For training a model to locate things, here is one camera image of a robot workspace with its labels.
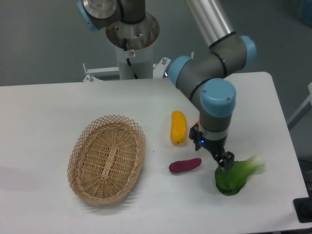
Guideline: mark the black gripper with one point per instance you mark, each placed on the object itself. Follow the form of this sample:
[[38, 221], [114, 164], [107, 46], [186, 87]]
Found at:
[[213, 142]]

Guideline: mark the purple sweet potato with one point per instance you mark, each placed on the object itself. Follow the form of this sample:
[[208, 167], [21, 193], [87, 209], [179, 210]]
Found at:
[[184, 165]]

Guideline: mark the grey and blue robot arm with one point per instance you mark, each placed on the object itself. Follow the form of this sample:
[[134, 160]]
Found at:
[[132, 31]]

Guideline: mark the yellow mango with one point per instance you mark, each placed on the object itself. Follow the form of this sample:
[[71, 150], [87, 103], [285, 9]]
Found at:
[[178, 127]]

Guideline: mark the green bok choy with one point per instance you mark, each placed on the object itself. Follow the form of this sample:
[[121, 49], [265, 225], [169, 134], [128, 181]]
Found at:
[[232, 181]]

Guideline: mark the woven wicker basket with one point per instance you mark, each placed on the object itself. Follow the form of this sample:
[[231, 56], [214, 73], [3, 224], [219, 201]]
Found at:
[[107, 159]]

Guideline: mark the black box at table edge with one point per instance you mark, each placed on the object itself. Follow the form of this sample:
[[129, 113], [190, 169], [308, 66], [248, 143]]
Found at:
[[303, 208]]

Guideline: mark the white metal base frame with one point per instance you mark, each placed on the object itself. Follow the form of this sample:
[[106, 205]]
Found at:
[[160, 70]]

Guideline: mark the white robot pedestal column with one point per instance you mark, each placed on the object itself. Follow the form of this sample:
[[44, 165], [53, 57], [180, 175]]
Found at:
[[135, 64]]

